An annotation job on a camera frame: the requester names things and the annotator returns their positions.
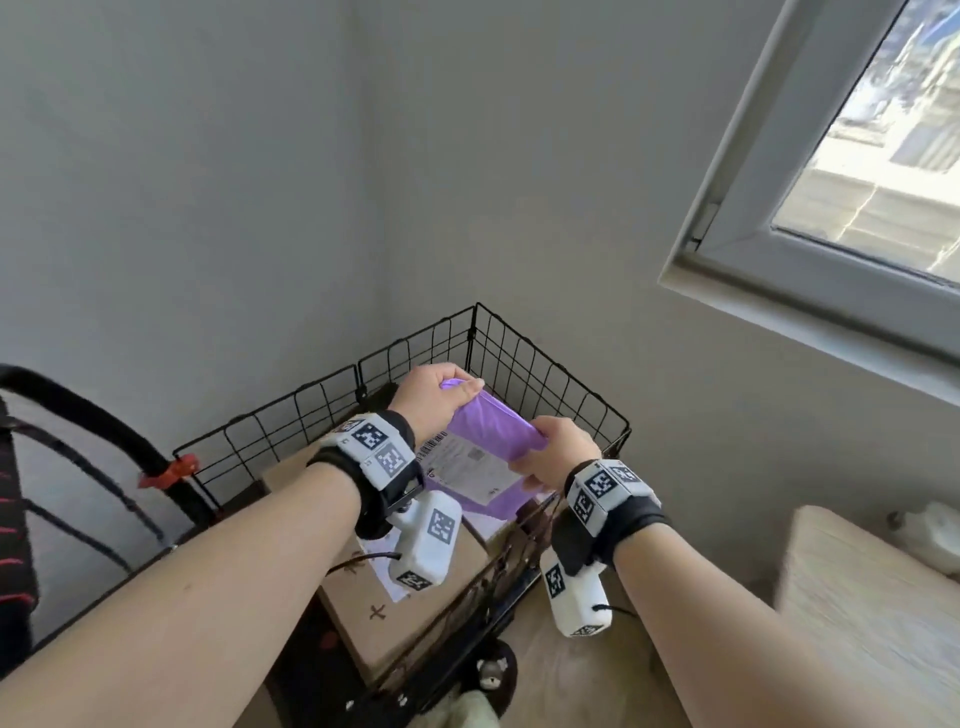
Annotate person's right forearm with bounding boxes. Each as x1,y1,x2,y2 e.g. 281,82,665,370
611,517,871,728

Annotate black wire cart basket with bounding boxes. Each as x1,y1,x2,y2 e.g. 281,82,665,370
0,302,633,728

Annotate person's pale green garment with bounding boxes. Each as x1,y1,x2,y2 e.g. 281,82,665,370
431,689,496,728

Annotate person's left hand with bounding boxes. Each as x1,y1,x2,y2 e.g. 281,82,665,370
388,363,487,451

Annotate person's left forearm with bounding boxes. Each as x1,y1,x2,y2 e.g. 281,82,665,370
0,463,361,728

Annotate person's right hand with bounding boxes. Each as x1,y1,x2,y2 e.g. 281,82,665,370
506,416,604,493

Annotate wooden table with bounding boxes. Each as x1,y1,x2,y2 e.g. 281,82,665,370
772,504,960,728

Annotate white wrist camera with markers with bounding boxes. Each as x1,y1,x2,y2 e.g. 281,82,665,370
388,489,464,594
539,545,615,639

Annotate person's black shoe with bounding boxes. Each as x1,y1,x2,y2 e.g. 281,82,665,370
458,638,519,714

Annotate black wrist strap white markers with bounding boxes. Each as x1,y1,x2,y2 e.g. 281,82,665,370
551,458,673,579
305,410,425,541

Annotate cardboard box red-marked label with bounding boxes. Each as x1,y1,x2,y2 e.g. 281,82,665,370
258,442,519,688

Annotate white radiator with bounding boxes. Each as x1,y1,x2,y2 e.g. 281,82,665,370
887,500,960,579

